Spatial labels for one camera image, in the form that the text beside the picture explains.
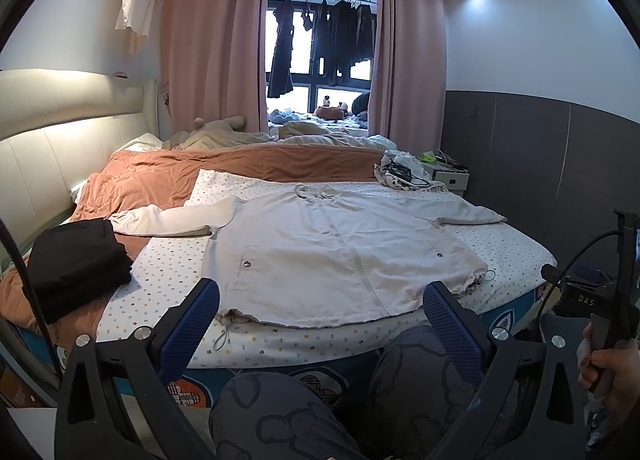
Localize beige zip jacket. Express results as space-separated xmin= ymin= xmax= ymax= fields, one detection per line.
xmin=111 ymin=184 xmax=504 ymax=328

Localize person's right hand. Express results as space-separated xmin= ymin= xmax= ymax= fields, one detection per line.
xmin=577 ymin=324 xmax=639 ymax=423

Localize white dotted bed sheet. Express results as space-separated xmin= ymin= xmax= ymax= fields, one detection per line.
xmin=94 ymin=167 xmax=559 ymax=370

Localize person's patterned grey trousers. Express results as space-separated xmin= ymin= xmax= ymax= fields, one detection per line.
xmin=208 ymin=324 xmax=475 ymax=459

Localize folded black garment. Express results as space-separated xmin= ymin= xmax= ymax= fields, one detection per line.
xmin=27 ymin=218 xmax=132 ymax=324

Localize white bedside drawer cabinet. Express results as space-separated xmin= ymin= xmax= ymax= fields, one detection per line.
xmin=420 ymin=149 xmax=470 ymax=196

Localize blue patterned bed base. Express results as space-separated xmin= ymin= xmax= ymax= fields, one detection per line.
xmin=19 ymin=283 xmax=551 ymax=410

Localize beige crumpled blanket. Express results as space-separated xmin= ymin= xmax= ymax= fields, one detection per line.
xmin=162 ymin=116 xmax=397 ymax=151

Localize cream padded headboard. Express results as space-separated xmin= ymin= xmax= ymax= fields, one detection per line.
xmin=1 ymin=69 xmax=158 ymax=252

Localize brown plush toy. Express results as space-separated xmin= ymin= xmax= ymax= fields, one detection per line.
xmin=314 ymin=95 xmax=348 ymax=122

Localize right pink curtain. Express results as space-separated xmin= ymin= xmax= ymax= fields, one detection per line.
xmin=368 ymin=0 xmax=447 ymax=156

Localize pink curtain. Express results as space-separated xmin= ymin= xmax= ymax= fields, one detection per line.
xmin=368 ymin=0 xmax=447 ymax=156
xmin=160 ymin=0 xmax=268 ymax=133

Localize left pink curtain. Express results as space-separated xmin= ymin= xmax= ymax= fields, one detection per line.
xmin=160 ymin=0 xmax=268 ymax=133

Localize patterned cloth with cables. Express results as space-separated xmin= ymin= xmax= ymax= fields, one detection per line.
xmin=373 ymin=150 xmax=447 ymax=191

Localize dark clothes on rail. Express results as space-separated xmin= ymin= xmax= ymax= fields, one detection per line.
xmin=265 ymin=0 xmax=376 ymax=99

